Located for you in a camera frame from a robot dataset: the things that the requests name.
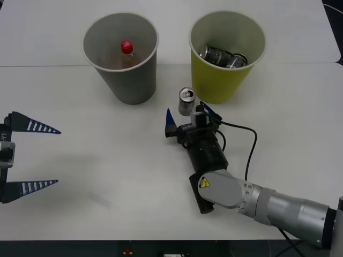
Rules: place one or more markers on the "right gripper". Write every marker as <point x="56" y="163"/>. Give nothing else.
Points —
<point x="187" y="134"/>

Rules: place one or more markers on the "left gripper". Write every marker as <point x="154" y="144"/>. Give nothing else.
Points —
<point x="4" y="134"/>

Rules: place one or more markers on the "black and silver drink can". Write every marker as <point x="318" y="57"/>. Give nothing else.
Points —
<point x="185" y="104"/>

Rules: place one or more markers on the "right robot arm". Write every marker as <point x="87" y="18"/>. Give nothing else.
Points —
<point x="225" y="187"/>

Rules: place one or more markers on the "yellow-green plastic bin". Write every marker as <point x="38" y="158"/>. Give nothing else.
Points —
<point x="214" y="85"/>

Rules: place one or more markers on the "grey plastic bin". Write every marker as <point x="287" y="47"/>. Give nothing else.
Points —
<point x="134" y="85"/>

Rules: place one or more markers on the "clear bottle with red cap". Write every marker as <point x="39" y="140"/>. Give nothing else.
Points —
<point x="126" y="47"/>

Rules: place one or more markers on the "red round button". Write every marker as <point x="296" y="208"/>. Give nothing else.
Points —
<point x="127" y="251"/>

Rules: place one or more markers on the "grey robot torso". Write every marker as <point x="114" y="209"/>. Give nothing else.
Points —
<point x="338" y="230"/>

